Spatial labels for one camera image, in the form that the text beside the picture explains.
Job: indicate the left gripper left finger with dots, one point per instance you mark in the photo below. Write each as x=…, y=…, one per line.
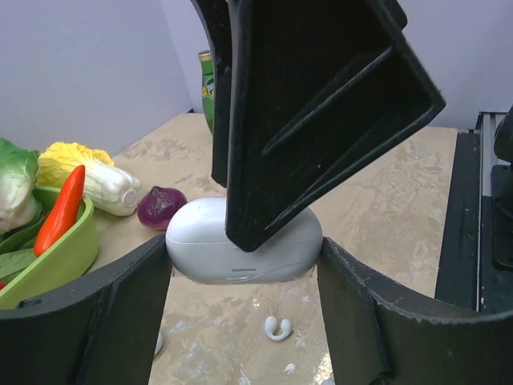
x=99, y=329

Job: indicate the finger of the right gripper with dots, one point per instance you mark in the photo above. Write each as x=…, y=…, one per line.
x=215, y=19
x=320, y=90

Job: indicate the aluminium frame rail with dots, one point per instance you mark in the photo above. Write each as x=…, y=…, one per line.
x=485, y=129

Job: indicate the green glass bottle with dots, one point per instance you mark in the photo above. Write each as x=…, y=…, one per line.
x=208, y=87

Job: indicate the white clip earbud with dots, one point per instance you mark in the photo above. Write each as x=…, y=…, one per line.
x=277, y=331

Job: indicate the green leafy vegetable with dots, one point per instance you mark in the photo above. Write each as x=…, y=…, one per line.
x=17, y=250

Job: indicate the yellow cabbage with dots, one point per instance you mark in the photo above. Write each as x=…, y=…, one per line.
x=111, y=189

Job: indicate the orange carrot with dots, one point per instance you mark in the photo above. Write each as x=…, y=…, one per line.
x=64, y=212

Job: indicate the green plastic tray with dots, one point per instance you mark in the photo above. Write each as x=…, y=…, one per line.
x=68, y=259

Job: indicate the green lettuce head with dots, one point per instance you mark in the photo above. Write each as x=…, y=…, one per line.
x=19, y=170

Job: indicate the purple onion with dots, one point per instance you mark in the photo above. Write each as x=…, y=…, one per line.
x=158, y=207

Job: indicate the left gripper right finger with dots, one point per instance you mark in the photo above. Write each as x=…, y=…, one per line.
x=382, y=332

